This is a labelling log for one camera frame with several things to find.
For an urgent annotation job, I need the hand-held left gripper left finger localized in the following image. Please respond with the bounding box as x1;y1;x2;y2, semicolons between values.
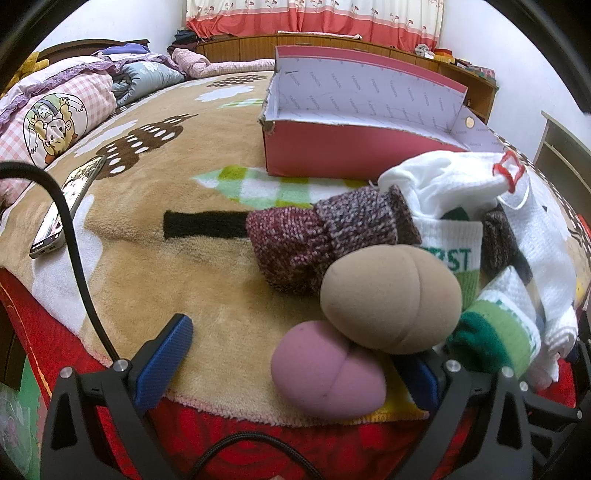
41;313;195;480

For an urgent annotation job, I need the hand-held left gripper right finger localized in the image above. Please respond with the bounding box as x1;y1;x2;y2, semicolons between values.
392;351;539;480

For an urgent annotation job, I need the beige foam ball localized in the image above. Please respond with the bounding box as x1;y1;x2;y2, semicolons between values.
320;244;462;355

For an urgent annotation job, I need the white sock with green band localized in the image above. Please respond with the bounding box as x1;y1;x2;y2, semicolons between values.
445;265;543;374
413;205;485;308

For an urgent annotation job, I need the pink foam ball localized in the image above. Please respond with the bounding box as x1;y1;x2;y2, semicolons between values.
270;320;387;420

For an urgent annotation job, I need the maroon knitted sock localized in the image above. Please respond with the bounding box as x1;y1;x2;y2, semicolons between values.
246;185;423;296
482;205;534;282

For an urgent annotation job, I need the red cardboard box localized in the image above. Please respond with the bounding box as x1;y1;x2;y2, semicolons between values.
259;45;509;178

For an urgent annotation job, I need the green patterned mat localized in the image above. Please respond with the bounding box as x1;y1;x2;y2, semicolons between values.
0;360;44;480

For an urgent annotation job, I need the smartphone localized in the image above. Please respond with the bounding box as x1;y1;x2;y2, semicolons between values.
28;154;108;259

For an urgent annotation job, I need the light wooden shelf unit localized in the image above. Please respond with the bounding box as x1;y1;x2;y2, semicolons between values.
533;111;591;182

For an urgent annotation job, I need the pink checked cartoon quilt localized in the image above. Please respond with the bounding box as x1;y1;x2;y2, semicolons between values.
0;55;122;208

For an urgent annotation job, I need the grey-blue quilt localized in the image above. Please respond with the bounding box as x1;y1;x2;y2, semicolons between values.
111;60;186;108

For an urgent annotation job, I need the pink checked duvet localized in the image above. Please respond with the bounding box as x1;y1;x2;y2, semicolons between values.
171;46;278;80

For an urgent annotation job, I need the purple cloth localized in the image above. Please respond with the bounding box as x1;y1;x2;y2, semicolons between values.
92;46;149;60

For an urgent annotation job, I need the row of coloured boxes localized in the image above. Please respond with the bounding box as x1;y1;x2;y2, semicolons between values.
436;48;497;80

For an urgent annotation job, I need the wooden headboard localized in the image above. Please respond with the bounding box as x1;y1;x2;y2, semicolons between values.
37;39;151;62

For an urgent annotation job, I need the long wooden cabinet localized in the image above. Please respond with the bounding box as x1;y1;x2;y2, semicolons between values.
194;32;499;123

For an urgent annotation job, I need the red and cream curtain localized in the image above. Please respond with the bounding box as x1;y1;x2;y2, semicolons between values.
185;0;446;51

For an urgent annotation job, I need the black cable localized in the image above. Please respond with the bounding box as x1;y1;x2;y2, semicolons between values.
0;161;324;480

